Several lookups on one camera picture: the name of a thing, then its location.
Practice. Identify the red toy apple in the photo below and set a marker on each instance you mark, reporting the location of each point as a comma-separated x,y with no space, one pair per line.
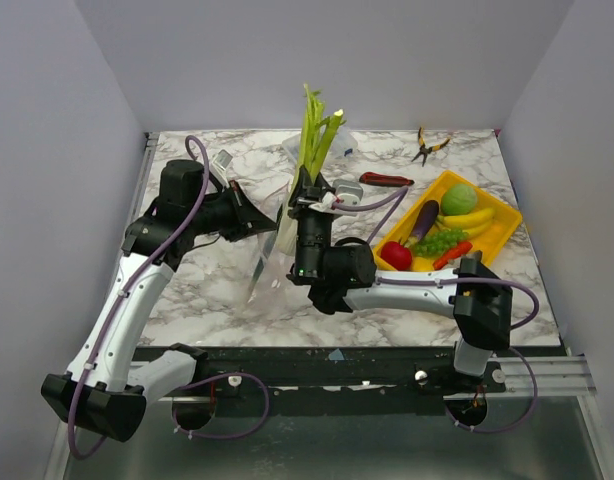
397,255

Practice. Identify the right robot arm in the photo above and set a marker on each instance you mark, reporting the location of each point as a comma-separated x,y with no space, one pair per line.
342,277

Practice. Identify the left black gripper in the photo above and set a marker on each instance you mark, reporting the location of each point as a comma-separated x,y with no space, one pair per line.
249,218

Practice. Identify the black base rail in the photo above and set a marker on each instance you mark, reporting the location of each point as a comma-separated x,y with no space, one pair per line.
312,381

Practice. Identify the purple toy eggplant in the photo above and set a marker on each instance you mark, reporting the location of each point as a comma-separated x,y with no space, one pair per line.
424,222

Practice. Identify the orange toy carrot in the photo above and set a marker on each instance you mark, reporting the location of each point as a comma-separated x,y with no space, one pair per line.
453,253

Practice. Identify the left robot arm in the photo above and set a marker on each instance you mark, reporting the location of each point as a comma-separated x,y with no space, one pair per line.
99,391

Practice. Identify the green toy scallion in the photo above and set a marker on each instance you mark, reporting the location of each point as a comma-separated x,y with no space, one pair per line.
265,244

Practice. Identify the clear zip top bag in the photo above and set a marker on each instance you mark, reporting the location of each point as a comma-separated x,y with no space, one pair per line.
272,286

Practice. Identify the green toy cabbage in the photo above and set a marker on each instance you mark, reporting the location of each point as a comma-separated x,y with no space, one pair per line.
460,199

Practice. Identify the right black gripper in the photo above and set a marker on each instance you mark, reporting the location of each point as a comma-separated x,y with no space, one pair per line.
310,206

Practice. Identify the toy celery stalk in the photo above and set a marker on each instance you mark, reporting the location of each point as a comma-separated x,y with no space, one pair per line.
317,134

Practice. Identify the red black utility knife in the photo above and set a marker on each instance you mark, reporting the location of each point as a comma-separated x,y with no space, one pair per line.
382,180

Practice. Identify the clear plastic organizer box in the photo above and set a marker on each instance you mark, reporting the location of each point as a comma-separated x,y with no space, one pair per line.
343,145

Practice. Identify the yellow toy banana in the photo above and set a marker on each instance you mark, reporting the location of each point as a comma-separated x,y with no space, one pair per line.
474,224

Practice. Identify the yellow black pliers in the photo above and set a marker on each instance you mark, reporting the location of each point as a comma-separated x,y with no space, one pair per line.
425,150

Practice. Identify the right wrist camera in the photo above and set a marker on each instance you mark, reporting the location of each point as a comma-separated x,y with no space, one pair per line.
348,192

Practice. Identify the yellow toy lemon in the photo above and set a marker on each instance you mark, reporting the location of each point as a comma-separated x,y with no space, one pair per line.
422,264

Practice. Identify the yellow plastic tray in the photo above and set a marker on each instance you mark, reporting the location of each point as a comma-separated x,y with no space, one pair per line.
491,242

